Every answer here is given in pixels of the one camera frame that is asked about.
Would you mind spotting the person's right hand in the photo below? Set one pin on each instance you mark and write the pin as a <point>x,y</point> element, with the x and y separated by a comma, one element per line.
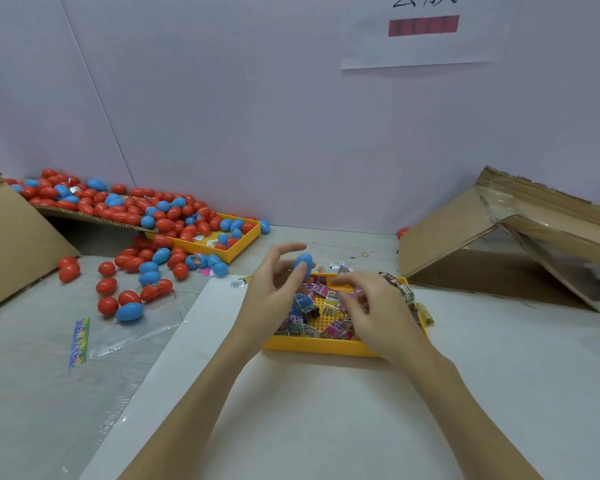
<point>385,315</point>

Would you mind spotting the yellow label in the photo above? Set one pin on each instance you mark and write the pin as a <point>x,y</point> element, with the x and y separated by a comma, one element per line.
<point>424,314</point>

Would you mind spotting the pile of plastic eggs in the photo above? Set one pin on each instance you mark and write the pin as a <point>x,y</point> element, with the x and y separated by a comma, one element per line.
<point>140,215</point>

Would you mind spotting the clear bag with coloured label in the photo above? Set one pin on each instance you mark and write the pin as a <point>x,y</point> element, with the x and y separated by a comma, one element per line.
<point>125,337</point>

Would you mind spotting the torn flattened cardboard box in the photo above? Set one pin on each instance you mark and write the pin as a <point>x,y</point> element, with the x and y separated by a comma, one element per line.
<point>445,235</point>

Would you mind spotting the white paper sign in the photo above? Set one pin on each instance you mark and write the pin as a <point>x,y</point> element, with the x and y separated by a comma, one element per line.
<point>430,40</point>

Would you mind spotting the single blue plastic egg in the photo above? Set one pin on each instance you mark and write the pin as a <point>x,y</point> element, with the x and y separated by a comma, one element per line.
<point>304,263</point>

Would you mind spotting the yellow plastic tray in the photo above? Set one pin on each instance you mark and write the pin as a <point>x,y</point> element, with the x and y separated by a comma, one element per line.
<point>315,347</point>

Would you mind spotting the person's left hand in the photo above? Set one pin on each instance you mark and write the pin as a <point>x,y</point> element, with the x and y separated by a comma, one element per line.
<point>265,305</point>

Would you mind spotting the yellow tray under eggs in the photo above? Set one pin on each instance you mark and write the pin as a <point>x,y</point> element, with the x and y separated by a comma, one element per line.
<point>242,240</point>

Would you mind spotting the person's left forearm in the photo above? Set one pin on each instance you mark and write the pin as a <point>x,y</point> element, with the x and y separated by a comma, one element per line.
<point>190,415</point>

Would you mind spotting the brown cardboard sheet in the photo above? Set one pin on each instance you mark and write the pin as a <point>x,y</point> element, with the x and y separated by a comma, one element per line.
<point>80,217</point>

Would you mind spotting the tall brown cardboard box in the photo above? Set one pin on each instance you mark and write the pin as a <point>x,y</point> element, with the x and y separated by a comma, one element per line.
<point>12,250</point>

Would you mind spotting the person's right forearm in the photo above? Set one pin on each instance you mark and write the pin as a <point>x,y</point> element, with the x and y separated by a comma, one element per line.
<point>470,420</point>

